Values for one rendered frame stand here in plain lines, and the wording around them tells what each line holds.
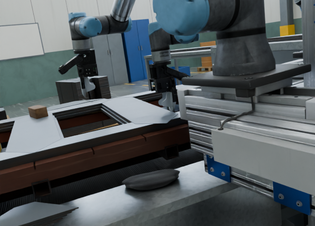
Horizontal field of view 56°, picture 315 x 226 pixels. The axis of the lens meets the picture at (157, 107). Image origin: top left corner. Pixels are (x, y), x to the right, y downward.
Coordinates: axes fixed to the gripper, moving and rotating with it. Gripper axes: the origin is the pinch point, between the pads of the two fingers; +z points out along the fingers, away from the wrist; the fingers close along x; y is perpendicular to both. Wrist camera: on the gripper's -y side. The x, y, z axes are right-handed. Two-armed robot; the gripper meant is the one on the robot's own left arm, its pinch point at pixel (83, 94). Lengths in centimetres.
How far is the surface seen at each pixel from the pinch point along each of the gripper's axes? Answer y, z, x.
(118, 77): 153, 171, 793
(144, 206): 10, 19, -62
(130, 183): 8, 18, -49
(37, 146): -18.9, 6.3, -34.1
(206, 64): 443, 158, 759
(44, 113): -19.2, 11.2, 17.1
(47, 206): -17, 17, -53
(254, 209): 58, 45, -47
